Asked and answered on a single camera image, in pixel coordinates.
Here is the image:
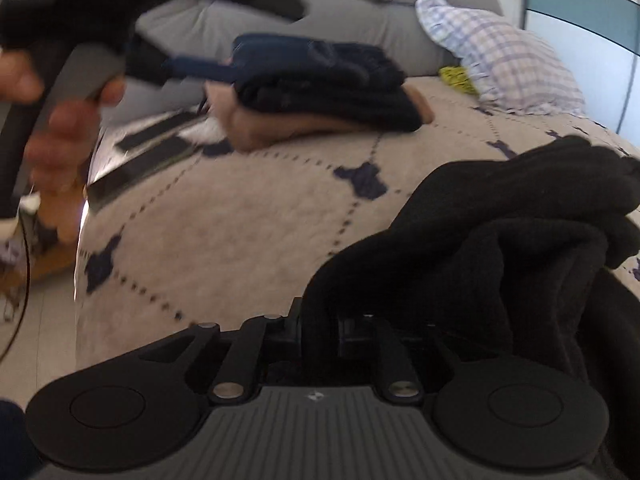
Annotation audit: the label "person's left hand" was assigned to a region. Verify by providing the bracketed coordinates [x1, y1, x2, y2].
[0, 49, 127, 196]

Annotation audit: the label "grey padded headboard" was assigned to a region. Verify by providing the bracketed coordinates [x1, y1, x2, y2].
[98, 0, 504, 126]

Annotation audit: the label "folded dark navy clothes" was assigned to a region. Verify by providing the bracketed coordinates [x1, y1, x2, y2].
[163, 34, 422, 132]

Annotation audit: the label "yellow green small item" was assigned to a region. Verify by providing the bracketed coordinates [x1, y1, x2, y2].
[438, 66, 478, 96]

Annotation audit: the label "beige patterned bedspread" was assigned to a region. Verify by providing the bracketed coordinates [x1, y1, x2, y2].
[75, 77, 638, 368]

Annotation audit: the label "black fleece garment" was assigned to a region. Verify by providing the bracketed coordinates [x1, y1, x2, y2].
[302, 136, 639, 479]

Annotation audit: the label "plaid pillow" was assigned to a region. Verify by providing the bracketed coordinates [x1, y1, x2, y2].
[416, 0, 586, 117]

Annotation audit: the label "white teal wardrobe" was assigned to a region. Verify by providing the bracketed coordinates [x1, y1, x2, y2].
[525, 0, 639, 144]

